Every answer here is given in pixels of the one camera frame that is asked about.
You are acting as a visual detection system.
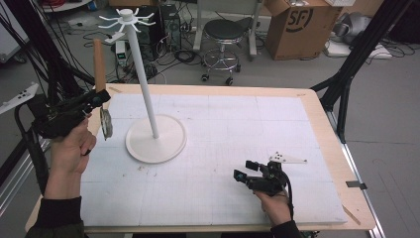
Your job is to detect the light wooden table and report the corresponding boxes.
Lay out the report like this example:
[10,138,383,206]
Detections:
[25,82,376,235]

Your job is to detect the person's right hand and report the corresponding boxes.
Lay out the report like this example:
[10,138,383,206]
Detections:
[253,188,294,228]

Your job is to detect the tan tape strip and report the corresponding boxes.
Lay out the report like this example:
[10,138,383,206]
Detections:
[341,204,362,227]

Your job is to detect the white power strip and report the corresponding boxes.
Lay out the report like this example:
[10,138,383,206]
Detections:
[324,40,393,60]

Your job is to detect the white hook rack stand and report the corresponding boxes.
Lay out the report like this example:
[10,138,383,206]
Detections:
[97,8,188,165]

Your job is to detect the person's left hand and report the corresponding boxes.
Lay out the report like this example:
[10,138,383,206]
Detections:
[49,114,98,177]

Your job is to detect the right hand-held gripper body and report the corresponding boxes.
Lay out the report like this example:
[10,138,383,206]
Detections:
[246,151,308,197]

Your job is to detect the white grid mat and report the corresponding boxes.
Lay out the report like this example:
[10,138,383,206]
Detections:
[78,93,349,228]

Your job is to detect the grey bag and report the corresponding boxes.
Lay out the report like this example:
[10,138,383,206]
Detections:
[332,12,373,45]

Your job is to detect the black metal frame stand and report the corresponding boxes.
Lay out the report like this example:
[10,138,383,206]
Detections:
[310,0,414,145]
[0,0,101,133]

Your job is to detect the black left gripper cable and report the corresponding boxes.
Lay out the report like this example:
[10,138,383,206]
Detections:
[14,101,52,196]

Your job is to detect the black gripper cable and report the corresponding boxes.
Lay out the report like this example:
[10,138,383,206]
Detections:
[281,171,295,222]
[14,101,52,196]

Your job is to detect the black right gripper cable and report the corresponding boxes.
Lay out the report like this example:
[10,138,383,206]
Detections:
[281,171,295,222]

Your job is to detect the mesh strainer with wooden handle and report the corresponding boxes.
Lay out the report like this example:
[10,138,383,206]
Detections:
[92,38,114,142]

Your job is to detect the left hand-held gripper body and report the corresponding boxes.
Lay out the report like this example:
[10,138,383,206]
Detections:
[0,81,93,140]

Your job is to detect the black round stool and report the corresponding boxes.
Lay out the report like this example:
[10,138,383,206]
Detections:
[200,18,246,87]

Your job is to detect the black tape piece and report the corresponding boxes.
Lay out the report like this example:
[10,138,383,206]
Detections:
[345,179,368,190]

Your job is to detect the brown cardboard box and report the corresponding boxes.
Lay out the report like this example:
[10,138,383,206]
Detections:
[262,0,345,61]

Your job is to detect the aluminium rail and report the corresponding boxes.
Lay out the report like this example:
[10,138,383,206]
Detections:
[0,137,53,217]
[326,110,386,238]

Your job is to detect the white power supply unit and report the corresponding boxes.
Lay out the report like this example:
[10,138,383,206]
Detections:
[115,40,129,67]

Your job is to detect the black computer tower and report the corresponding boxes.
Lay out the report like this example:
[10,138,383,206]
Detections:
[137,3,182,61]

